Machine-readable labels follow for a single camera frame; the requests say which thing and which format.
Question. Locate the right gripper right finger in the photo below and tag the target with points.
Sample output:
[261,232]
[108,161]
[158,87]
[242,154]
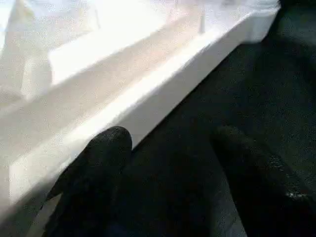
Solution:
[259,192]

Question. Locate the white plastic table top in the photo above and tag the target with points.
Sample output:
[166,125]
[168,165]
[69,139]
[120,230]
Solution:
[98,61]

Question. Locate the black mat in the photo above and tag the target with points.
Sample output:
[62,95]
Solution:
[234,111]

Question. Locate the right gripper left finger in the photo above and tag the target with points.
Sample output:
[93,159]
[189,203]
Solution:
[93,187]

